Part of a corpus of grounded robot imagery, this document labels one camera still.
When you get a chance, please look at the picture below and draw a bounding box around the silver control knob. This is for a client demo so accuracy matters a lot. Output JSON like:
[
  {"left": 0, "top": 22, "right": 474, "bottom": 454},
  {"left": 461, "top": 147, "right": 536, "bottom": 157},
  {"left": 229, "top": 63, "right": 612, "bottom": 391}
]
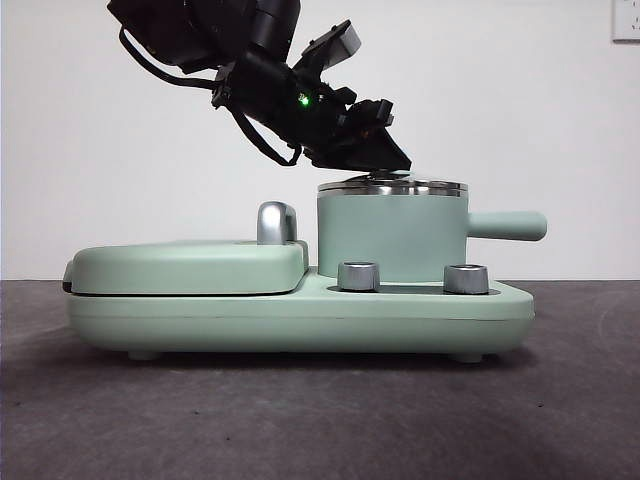
[
  {"left": 337, "top": 261, "right": 380, "bottom": 292},
  {"left": 443, "top": 263, "right": 490, "bottom": 295}
]

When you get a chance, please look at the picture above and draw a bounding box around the mint green breakfast machine base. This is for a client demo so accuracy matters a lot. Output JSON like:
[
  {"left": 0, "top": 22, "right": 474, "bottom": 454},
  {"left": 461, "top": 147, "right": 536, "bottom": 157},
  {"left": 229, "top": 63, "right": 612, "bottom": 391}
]
[{"left": 66, "top": 267, "right": 535, "bottom": 362}]

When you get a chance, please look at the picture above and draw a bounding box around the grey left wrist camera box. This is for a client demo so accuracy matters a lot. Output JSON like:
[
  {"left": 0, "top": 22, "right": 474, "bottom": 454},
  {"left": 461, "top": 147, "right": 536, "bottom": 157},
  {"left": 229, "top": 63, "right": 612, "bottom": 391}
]
[{"left": 299, "top": 20, "right": 362, "bottom": 71}]

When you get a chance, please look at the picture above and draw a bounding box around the mint green steamer pot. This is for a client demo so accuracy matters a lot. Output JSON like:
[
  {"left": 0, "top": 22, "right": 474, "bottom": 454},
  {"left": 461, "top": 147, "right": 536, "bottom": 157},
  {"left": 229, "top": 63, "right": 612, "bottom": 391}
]
[{"left": 316, "top": 192, "right": 548, "bottom": 281}]

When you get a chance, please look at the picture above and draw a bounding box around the mint green hinged griddle cover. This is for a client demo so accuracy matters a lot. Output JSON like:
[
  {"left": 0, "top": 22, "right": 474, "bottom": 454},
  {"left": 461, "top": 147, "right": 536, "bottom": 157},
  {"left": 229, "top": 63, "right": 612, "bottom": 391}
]
[{"left": 62, "top": 238, "right": 310, "bottom": 297}]

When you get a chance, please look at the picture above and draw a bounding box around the glass lid with green knob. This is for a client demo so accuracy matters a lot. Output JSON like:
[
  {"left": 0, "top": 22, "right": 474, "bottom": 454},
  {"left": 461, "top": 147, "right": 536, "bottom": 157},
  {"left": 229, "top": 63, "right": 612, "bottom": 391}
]
[{"left": 317, "top": 168, "right": 469, "bottom": 197}]

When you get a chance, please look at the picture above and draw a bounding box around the white wall socket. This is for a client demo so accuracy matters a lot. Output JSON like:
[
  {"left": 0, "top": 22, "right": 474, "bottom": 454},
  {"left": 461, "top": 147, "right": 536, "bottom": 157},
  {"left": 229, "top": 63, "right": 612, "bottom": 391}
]
[{"left": 611, "top": 0, "right": 640, "bottom": 44}]

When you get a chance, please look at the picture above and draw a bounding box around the chrome griddle cover handle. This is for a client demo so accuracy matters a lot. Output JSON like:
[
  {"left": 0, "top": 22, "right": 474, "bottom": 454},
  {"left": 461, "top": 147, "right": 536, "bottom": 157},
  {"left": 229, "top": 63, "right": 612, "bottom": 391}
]
[{"left": 256, "top": 201, "right": 300, "bottom": 247}]

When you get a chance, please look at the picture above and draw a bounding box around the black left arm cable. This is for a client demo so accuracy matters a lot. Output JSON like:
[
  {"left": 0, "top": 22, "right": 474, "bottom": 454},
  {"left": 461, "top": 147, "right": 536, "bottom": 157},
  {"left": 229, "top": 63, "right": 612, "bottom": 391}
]
[
  {"left": 118, "top": 27, "right": 224, "bottom": 89},
  {"left": 230, "top": 108, "right": 303, "bottom": 167}
]

